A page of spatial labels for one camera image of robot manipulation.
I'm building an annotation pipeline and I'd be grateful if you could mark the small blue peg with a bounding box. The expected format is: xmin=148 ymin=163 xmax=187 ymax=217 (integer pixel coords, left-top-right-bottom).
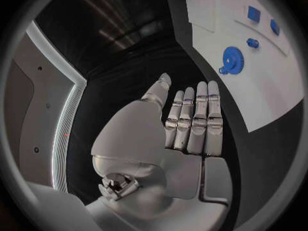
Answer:
xmin=245 ymin=37 xmax=261 ymax=49

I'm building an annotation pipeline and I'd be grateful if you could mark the white task board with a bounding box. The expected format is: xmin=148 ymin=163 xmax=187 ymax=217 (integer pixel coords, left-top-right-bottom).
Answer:
xmin=184 ymin=0 xmax=304 ymax=133

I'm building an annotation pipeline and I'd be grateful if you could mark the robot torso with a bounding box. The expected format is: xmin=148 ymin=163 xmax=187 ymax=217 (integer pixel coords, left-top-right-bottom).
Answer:
xmin=3 ymin=21 xmax=88 ymax=194

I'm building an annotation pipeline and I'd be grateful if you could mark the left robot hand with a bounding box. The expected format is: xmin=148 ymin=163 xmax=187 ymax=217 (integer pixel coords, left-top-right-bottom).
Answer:
xmin=85 ymin=72 xmax=239 ymax=231

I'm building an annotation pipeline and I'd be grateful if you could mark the blue gear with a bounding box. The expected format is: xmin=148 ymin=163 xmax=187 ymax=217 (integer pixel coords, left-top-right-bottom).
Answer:
xmin=217 ymin=46 xmax=245 ymax=75

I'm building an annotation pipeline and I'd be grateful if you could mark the blue flat plug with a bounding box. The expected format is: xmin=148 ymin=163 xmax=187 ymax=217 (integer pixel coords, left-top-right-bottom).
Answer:
xmin=269 ymin=18 xmax=281 ymax=36

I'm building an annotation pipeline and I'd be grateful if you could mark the blue block plug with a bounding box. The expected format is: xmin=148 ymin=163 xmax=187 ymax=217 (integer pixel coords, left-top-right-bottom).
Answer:
xmin=247 ymin=5 xmax=262 ymax=23

